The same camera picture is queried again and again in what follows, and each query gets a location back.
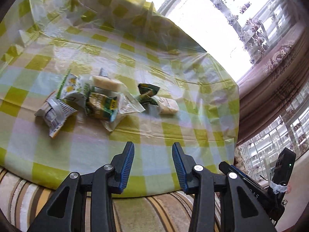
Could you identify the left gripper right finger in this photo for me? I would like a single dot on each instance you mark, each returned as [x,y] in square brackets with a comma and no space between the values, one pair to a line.
[183,165]

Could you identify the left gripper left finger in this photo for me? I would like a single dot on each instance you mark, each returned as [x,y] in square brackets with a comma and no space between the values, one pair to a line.
[122,164]

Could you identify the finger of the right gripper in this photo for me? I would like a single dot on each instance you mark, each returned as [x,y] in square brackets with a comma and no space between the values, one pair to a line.
[243,175]
[225,168]

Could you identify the dark green snack packet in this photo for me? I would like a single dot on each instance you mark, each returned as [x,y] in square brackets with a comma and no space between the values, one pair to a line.
[147,92]

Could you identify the silver white snack packet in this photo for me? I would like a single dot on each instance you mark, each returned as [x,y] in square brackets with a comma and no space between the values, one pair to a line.
[54,112]

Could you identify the person's right hand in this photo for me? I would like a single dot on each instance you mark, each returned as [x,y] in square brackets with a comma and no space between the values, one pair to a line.
[289,188]

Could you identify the clear bag pale cookies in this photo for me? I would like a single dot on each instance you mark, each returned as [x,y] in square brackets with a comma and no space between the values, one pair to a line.
[127,105]

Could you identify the wrapped pale bread bun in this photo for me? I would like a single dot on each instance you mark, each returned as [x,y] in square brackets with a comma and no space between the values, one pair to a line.
[166,106]

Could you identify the yellow green snack packet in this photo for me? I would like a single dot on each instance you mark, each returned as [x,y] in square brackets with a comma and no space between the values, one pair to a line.
[101,107]

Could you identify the pale cake bar clear wrapper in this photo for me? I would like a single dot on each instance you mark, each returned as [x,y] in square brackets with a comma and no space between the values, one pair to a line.
[103,81]

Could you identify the green white snack packet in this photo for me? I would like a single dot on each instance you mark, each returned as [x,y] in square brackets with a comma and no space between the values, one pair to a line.
[74,88]

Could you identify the green checkered plastic tablecloth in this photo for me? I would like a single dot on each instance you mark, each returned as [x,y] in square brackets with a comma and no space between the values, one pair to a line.
[42,40]

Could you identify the striped rug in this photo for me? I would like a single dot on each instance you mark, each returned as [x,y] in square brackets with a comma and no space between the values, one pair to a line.
[87,203]

